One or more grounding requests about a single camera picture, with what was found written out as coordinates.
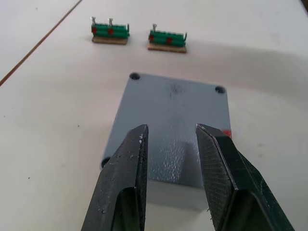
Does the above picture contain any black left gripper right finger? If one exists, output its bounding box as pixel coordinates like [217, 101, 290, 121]
[195, 123, 296, 231]

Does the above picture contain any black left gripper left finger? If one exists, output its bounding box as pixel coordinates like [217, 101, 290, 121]
[80, 124, 149, 231]

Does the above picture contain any grey plastic box lid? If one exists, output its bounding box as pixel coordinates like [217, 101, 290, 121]
[100, 72, 232, 215]

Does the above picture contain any green screw holder block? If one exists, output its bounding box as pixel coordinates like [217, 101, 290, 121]
[90, 22, 131, 39]
[148, 29, 188, 47]

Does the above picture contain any brown cardboard base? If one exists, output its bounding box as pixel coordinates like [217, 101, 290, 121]
[92, 36, 128, 46]
[147, 43, 187, 54]

